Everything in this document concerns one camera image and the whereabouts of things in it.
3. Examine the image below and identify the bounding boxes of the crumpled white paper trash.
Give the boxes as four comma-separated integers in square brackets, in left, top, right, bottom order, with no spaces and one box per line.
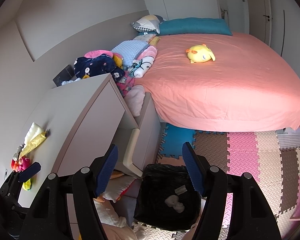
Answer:
[165,195,185,213]

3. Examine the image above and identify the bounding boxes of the grey patterned pillow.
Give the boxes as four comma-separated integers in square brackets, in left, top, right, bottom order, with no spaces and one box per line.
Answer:
[131,15,165,34]

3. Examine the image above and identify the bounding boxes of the pink white folded blanket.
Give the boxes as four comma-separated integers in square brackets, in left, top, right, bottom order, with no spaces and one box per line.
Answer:
[128,46,158,78]

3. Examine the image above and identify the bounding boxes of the light blue knitted blanket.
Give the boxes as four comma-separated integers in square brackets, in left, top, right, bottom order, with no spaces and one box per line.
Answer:
[111,40,149,67]

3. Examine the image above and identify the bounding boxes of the white bedside drawer unit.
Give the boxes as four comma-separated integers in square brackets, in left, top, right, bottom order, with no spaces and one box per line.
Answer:
[113,92,162,178]

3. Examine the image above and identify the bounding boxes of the yellow microfibre cloth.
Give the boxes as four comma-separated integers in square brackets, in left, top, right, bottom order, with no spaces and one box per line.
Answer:
[19,131,47,158]

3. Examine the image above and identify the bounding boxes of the pink red plush toy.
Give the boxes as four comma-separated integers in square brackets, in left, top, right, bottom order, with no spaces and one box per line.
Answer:
[11,156,31,172]

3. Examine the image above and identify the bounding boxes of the black wall socket panel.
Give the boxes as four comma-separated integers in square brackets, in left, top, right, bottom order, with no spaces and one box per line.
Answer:
[53,65,75,87]

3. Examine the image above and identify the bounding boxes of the teal long pillow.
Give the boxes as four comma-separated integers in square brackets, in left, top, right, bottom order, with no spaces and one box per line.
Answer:
[159,17,232,36]

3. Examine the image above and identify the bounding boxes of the pale pink fluffy blanket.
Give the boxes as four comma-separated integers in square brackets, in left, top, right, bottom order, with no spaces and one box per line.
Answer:
[124,85,145,117]

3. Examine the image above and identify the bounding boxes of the navy patterned blanket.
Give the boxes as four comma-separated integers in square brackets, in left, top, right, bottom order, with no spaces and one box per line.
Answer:
[74,54,125,82]

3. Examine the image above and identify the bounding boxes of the colourful foam floor mats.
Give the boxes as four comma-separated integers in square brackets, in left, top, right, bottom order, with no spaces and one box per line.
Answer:
[134,124,300,237]

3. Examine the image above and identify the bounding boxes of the white door with handle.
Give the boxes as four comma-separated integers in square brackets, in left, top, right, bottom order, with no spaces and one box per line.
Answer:
[248,0,272,46]

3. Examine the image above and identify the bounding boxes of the bed with pink sheet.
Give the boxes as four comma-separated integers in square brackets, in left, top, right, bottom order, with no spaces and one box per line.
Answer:
[135,33,300,132]

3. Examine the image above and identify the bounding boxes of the yellow chick plush toy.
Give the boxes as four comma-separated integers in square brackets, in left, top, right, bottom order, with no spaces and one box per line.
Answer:
[186,44,216,63]

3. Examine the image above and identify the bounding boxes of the beige desk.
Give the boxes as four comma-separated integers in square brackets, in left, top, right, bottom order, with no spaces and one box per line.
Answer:
[17,74,138,207]

